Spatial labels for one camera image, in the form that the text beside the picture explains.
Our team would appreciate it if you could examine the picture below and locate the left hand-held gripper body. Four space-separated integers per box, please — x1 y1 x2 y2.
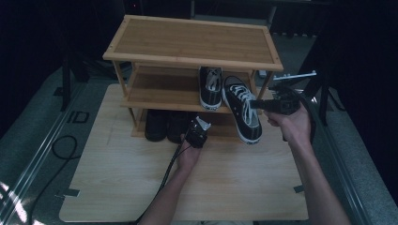
183 115 212 150

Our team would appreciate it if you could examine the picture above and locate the black metal stand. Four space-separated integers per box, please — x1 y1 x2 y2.
52 46 92 113

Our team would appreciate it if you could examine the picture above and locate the black tripod stand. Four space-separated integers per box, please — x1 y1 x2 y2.
268 52 348 127

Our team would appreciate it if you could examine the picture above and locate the black shoe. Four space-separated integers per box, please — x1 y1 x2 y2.
144 109 169 143
166 110 192 144

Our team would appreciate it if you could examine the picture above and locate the wooden shoe rack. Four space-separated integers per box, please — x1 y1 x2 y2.
101 14 284 143

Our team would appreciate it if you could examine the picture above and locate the person's left hand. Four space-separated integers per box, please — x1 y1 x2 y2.
176 133 205 175

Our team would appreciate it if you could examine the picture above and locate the person's right hand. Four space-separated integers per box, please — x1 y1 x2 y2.
267 103 313 147

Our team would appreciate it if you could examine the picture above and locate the black white canvas sneaker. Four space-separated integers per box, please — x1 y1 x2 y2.
198 66 224 113
221 75 264 145

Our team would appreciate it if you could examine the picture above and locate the black floor cable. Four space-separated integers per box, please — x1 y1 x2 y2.
28 134 80 225

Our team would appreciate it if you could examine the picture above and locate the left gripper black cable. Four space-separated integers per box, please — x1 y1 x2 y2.
132 142 186 225

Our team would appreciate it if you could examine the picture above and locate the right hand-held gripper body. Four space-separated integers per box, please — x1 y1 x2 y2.
265 70 318 116

